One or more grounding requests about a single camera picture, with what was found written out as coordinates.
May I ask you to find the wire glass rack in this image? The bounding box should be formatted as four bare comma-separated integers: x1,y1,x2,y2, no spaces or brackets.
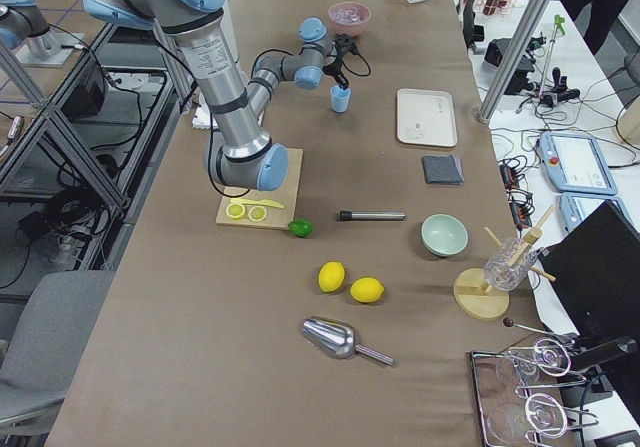
468,337,599,446

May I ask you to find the pink bowl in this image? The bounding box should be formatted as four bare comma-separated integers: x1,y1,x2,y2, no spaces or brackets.
328,2,371,37

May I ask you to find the grey folded cloth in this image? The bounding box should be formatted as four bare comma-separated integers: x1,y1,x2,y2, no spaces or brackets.
421,155,464,185

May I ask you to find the yellow lemon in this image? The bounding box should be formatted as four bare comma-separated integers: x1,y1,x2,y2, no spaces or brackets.
349,277,385,304
318,261,346,293

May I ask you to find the cream rabbit tray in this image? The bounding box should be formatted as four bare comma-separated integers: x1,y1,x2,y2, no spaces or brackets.
396,88,458,148

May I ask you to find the steel muddler black tip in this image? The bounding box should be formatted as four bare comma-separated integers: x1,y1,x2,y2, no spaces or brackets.
336,210,406,222

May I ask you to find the wooden mug tree stand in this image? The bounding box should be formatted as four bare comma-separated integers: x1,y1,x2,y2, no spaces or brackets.
454,205,556,320

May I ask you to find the light blue plastic cup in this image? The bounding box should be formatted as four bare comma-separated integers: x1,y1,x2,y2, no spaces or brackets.
330,85,351,113

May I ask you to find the mint green bowl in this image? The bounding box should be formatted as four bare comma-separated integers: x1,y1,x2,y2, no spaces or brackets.
421,214,469,257

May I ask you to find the yellow plastic knife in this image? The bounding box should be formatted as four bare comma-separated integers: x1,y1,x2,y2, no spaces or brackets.
229,198,285,209

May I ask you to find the clear glass on stand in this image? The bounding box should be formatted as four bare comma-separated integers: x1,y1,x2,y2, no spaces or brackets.
483,238,538,291

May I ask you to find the blue teach pendant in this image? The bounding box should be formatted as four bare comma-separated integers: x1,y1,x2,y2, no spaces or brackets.
537,131,618,195
558,192,630,233

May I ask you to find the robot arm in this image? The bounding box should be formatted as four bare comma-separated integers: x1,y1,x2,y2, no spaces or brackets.
1,0,50,49
83,0,355,191

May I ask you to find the pile of ice cubes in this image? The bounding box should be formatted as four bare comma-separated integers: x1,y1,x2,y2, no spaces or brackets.
330,5,363,25

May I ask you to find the aluminium frame post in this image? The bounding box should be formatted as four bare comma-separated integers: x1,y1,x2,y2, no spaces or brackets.
477,0,550,124

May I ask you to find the green lime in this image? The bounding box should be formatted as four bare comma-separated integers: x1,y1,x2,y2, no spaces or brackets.
288,219,314,238

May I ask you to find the wooden cutting board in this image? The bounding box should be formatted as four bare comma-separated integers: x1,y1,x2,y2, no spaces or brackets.
216,148,303,230

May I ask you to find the lemon half slice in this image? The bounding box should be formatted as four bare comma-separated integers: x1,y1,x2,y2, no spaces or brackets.
225,203,246,220
247,205,268,222

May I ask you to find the metal scoop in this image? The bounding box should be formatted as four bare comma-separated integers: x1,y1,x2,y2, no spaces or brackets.
301,316,395,366

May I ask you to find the black monitor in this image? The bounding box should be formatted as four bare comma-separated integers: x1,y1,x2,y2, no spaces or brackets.
545,199,640,353

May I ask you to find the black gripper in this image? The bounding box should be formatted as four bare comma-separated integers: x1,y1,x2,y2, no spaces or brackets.
322,35,355,90

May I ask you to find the grey office chair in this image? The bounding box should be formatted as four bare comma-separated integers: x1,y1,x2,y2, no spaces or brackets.
1,270,115,437

